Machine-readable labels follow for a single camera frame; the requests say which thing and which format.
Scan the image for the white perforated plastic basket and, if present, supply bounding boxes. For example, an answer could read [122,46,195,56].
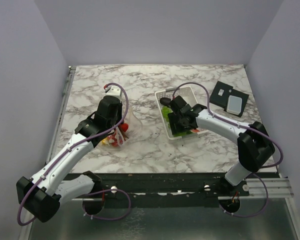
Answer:
[154,86,205,142]

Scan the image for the red lychee bunch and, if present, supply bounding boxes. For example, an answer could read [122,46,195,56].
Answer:
[106,123,129,148]

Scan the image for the clear dotted zip bag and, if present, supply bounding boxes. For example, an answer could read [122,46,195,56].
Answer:
[98,106,143,149]

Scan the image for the green grapes bunch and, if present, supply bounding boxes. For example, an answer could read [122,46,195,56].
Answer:
[161,106,173,124]

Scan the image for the green round guava fruit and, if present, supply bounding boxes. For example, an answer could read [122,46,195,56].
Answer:
[173,130,193,137]

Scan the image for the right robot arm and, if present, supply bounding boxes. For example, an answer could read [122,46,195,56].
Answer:
[167,96,275,196]

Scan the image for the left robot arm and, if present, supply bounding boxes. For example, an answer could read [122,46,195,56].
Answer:
[16,95,126,223]

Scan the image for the red watermelon slice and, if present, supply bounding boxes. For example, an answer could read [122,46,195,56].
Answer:
[190,128,200,133]

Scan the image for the black square mat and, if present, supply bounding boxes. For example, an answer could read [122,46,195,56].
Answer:
[209,81,249,117]

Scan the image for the grey rectangular pad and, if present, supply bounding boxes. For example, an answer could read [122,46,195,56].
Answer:
[226,95,243,115]

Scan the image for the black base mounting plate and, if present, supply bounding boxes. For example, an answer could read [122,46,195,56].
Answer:
[84,171,249,208]

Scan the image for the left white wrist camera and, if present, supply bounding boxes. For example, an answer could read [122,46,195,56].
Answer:
[104,85,123,100]

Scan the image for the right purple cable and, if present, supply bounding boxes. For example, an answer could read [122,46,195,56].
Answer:
[172,82,284,168]

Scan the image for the purple cable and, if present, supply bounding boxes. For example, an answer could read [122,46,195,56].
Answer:
[17,82,130,226]
[172,82,284,168]

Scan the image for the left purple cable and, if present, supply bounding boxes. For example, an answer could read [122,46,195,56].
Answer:
[17,82,130,226]

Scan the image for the aluminium side rail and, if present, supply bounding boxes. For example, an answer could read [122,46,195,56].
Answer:
[45,65,77,164]

